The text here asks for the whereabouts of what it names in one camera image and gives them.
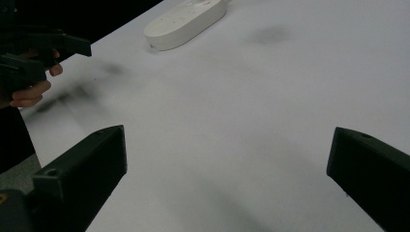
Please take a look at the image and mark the white oval case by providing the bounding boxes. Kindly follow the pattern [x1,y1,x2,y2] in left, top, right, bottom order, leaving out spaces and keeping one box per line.
[143,0,228,52]

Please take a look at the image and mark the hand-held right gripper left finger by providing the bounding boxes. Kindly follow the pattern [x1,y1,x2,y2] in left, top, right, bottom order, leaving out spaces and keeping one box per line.
[31,125,128,232]

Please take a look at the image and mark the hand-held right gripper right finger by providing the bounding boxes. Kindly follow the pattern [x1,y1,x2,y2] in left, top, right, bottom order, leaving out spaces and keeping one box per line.
[326,127,410,232]

